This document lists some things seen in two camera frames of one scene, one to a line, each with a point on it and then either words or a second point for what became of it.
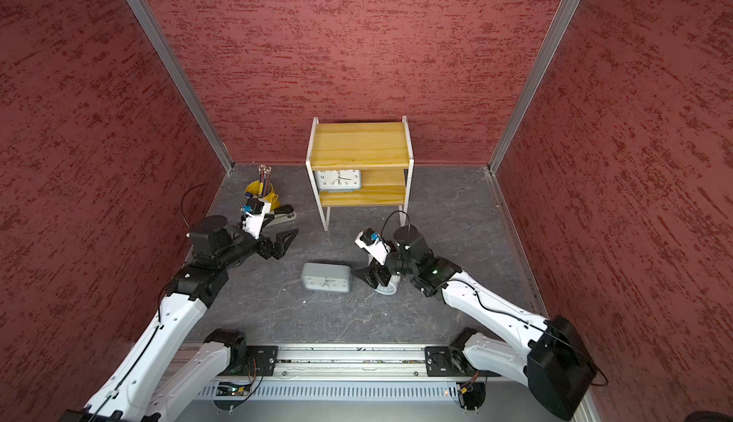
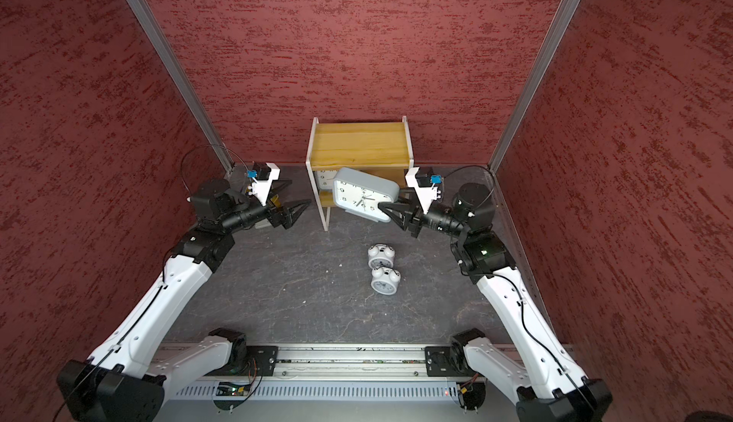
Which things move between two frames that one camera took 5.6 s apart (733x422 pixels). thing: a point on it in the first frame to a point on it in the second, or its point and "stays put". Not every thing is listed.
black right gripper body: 384,272 to 419,219
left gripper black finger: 287,236 to 278,185
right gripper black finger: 366,275 to 408,197
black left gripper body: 263,248 to 275,217
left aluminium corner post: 139,0 stays put
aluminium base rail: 365,370 stays put
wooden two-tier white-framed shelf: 382,151 stays put
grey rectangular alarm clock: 326,277 to 359,193
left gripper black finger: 279,249 to 294,213
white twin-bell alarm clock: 391,286 stays put
